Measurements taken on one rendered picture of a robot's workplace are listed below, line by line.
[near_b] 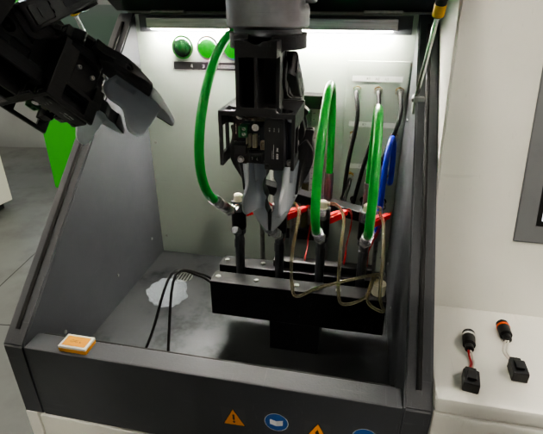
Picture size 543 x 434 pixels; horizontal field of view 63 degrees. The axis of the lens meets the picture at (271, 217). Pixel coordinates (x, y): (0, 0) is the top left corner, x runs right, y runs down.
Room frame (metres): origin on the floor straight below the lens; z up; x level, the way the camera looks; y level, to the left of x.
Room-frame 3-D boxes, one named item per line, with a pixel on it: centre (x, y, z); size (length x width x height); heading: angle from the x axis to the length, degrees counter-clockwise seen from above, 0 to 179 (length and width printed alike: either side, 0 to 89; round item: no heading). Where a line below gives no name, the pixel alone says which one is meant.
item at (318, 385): (0.53, 0.11, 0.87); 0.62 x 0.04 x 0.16; 78
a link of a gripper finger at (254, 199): (0.44, 0.02, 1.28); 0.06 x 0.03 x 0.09; 168
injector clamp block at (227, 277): (0.74, -0.05, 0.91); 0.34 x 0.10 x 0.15; 78
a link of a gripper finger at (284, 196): (0.43, -0.01, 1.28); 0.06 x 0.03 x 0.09; 168
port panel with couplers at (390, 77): (0.97, -0.23, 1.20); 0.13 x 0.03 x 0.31; 78
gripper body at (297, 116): (0.43, 0.00, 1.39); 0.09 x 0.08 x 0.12; 168
